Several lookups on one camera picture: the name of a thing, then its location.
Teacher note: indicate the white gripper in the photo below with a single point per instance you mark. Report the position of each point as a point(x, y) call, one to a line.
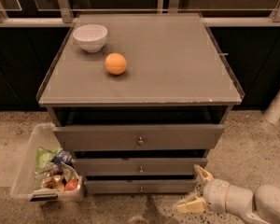
point(216, 194)

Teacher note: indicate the grey drawer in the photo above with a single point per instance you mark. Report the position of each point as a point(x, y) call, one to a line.
point(139, 186)
point(138, 166)
point(138, 137)

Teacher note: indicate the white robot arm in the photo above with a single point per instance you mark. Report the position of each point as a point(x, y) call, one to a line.
point(259, 207)

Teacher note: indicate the white cylindrical robot base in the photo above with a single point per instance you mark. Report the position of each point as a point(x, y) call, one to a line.
point(272, 113)

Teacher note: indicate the grey bottom drawer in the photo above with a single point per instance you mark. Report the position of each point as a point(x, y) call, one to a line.
point(139, 186)

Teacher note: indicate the grey top drawer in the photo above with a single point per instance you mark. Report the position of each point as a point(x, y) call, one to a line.
point(138, 137)

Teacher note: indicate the grey drawer cabinet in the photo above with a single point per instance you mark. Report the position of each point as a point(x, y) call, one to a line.
point(175, 74)

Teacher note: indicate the red apple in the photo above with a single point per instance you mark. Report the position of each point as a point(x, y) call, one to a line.
point(71, 185)

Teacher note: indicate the blue snack packet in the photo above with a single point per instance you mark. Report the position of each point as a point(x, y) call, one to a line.
point(63, 157)

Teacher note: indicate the brown snack packet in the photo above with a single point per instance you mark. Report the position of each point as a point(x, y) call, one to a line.
point(51, 181)

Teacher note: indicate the orange fruit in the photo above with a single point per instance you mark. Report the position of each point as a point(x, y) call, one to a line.
point(115, 64)

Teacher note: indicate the green snack bag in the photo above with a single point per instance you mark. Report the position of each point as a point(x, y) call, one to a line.
point(44, 156)

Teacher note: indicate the clear plastic bin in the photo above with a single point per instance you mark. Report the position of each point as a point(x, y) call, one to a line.
point(26, 185)

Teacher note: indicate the white ceramic bowl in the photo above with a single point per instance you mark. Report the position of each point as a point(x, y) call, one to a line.
point(91, 37)

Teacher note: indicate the metal window railing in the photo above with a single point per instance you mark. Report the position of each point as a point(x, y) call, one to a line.
point(214, 13)

